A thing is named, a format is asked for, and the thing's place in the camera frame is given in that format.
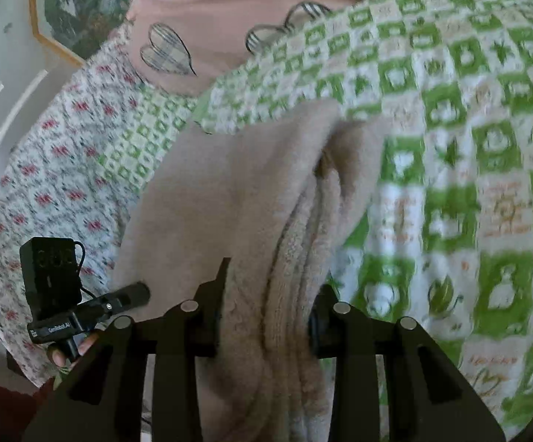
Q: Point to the person's left hand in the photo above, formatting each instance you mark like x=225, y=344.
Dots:
x=58, y=357

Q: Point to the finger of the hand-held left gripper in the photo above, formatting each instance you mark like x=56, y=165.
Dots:
x=123, y=297

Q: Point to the green checked blanket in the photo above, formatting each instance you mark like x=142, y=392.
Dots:
x=478, y=147

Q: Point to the framed landscape picture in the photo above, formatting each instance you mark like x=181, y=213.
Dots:
x=77, y=9

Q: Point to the pink heart print duvet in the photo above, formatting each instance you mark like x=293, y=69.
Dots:
x=248, y=4

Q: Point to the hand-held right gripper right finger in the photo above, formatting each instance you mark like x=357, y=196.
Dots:
x=326, y=315

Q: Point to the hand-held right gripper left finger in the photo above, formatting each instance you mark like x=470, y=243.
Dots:
x=206, y=301

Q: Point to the beige knitted sweater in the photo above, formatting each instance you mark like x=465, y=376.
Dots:
x=257, y=216

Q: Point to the floral bedsheet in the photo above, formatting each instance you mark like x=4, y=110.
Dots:
x=54, y=170

